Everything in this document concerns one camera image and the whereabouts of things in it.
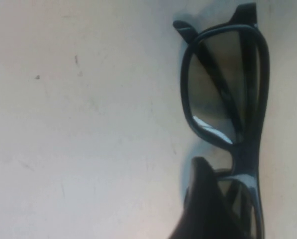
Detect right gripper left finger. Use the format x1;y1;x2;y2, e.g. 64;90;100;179
167;156;244;239

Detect black framed glasses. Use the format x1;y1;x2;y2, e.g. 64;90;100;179
172;2;271;239

